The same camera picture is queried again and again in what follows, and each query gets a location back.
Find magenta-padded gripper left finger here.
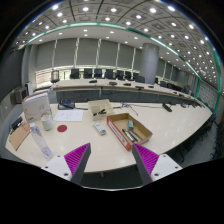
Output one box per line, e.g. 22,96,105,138
40,142,92,186

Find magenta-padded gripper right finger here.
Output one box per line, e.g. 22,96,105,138
131,142,184,186

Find clear plastic water bottle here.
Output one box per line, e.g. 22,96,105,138
29,122,54,159

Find brown red-edged cardboard tray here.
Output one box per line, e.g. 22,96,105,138
106,112,154,152

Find flat round red coaster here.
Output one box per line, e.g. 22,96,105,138
56,124,68,133

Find white printed paper sheet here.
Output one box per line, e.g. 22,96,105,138
53,109,85,123

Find white ceramic mug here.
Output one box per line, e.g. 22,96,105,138
40,114,54,132

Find black hand tool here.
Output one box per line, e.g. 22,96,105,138
93,108,107,117

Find black desk phone console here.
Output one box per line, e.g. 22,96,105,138
57,99,76,111

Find black tabletop microphone unit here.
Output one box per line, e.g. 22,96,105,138
161,102,173,113

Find cream open cardboard box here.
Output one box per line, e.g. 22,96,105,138
87,98,115,121

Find brown cardboard envelope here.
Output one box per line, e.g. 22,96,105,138
7,121,32,152

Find white copy paper box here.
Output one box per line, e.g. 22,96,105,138
21,91,53,124

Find black power adapter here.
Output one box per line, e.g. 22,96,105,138
9,116,24,132

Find long curved conference desk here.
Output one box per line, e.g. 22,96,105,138
33,78,204,108

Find black desk microphone units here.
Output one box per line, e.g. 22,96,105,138
88,79,156,90

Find row of black office chairs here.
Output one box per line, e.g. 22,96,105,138
50,68,146,84

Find round ceiling lights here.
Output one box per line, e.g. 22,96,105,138
14,3,218,84

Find black long-handled tool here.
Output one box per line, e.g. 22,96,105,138
121,128,143,144

